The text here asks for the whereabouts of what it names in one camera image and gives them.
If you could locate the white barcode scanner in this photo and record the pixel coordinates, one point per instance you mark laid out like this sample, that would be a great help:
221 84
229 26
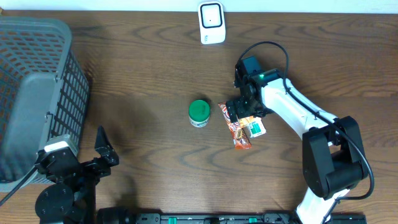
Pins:
211 22

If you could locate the green-lid seasoning jar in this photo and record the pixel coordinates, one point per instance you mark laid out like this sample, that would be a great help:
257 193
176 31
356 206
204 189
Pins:
199 113

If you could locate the red Top snack bar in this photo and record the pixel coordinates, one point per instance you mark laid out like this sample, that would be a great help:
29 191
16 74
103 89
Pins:
240 139

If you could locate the orange snack packet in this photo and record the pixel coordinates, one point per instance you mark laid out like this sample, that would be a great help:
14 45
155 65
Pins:
243 122

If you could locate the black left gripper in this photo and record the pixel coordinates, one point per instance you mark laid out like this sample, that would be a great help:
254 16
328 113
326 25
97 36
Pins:
101 167

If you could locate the grey plastic mesh basket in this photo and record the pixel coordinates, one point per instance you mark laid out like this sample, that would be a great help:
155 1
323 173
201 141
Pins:
44 92

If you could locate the white green-label small box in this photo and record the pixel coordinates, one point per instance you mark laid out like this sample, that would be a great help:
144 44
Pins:
256 128

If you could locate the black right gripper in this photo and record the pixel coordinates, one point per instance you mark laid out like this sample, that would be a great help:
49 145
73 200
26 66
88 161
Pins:
240 111

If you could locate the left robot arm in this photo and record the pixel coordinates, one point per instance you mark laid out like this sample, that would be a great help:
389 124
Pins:
72 197

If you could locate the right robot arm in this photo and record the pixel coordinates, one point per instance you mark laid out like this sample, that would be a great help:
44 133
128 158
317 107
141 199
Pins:
332 148

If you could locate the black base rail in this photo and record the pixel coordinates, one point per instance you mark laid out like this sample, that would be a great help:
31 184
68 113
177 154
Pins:
120 215

